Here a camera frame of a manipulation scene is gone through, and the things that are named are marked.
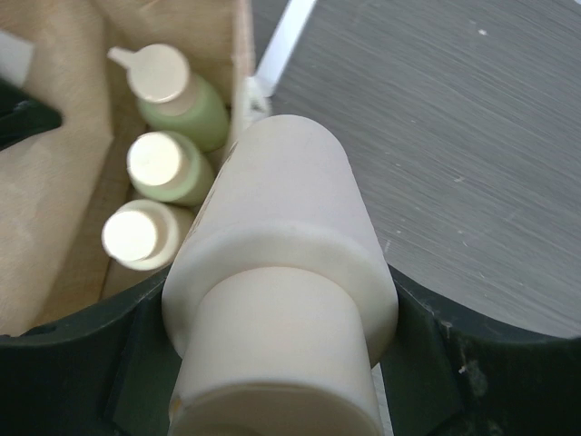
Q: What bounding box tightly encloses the green bottle beige cap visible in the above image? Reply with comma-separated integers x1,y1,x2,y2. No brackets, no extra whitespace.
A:
126,131,215,207

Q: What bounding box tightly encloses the green pump bottle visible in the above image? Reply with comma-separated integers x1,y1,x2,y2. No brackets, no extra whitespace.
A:
107,44,230,153

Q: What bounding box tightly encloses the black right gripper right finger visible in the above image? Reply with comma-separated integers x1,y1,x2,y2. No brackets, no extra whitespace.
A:
380,269,580,435

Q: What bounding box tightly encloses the white clothes rack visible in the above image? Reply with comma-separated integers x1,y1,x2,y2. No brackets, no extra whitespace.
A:
254,0,318,98

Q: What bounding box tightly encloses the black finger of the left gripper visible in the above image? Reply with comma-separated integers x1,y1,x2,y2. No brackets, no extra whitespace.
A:
0,79,62,150

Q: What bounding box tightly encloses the brown canvas bag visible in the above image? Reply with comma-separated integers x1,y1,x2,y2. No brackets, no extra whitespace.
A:
1,1,255,336

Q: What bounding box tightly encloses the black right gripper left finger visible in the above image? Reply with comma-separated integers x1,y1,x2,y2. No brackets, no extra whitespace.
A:
1,270,181,435

